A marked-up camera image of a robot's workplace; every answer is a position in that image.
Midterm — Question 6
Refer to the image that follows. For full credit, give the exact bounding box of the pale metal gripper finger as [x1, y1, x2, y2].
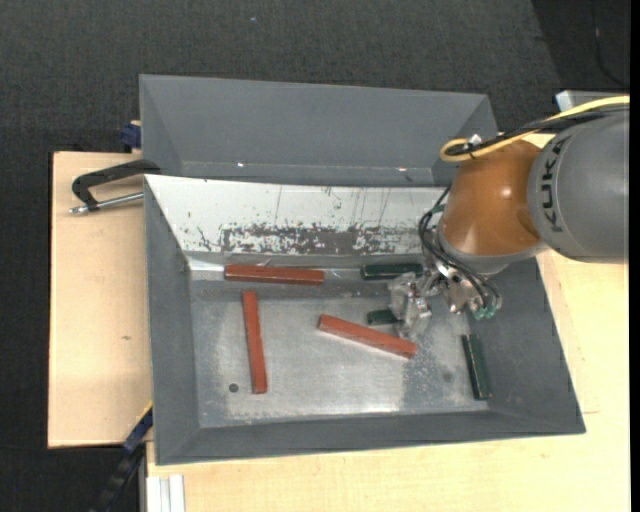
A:
[389, 276, 424, 324]
[397, 295, 434, 342]

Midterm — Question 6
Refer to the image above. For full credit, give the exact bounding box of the red-brown flat block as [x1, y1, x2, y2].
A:
[223, 263, 326, 287]
[316, 313, 418, 360]
[240, 290, 269, 396]

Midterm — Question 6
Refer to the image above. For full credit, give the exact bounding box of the grey metal bin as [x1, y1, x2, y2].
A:
[138, 73, 587, 466]

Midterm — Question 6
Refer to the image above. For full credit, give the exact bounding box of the pale wood flat board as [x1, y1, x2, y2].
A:
[47, 151, 154, 450]

